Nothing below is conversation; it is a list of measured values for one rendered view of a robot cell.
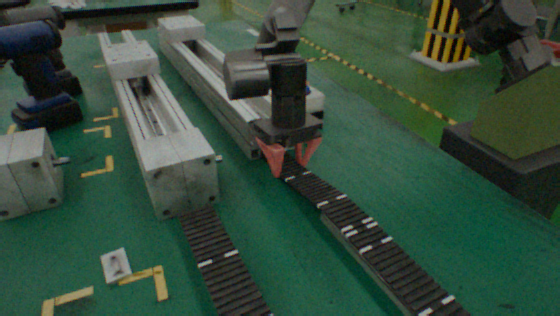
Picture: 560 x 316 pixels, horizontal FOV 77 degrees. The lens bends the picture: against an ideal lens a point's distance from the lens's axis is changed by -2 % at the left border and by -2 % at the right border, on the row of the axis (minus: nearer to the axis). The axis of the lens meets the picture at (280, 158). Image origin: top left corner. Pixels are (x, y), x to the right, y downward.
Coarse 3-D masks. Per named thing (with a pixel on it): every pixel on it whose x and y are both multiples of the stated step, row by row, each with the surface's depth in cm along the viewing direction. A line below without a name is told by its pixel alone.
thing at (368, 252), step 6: (384, 240) 46; (390, 240) 46; (366, 246) 46; (372, 246) 45; (378, 246) 46; (384, 246) 46; (390, 246) 45; (396, 246) 46; (360, 252) 45; (366, 252) 45; (372, 252) 45; (378, 252) 45; (384, 252) 45; (366, 258) 44; (372, 258) 44
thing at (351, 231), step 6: (360, 222) 49; (366, 222) 49; (372, 222) 49; (342, 228) 48; (348, 228) 48; (354, 228) 48; (360, 228) 48; (366, 228) 48; (372, 228) 48; (348, 234) 47; (354, 234) 47
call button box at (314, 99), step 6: (312, 90) 82; (306, 96) 79; (312, 96) 79; (318, 96) 79; (306, 102) 78; (312, 102) 79; (318, 102) 80; (306, 108) 79; (312, 108) 80; (318, 108) 80; (312, 114) 81; (318, 114) 81
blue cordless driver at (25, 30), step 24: (24, 24) 69; (48, 24) 72; (0, 48) 66; (24, 48) 69; (48, 48) 73; (24, 72) 72; (48, 72) 75; (48, 96) 76; (24, 120) 73; (48, 120) 76; (72, 120) 80
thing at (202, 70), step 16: (160, 32) 119; (176, 48) 103; (192, 48) 115; (208, 48) 101; (176, 64) 108; (192, 64) 90; (208, 64) 98; (192, 80) 95; (208, 80) 81; (208, 96) 84; (224, 96) 73; (224, 112) 75; (240, 112) 67; (256, 112) 73; (240, 128) 68; (240, 144) 71; (256, 144) 67
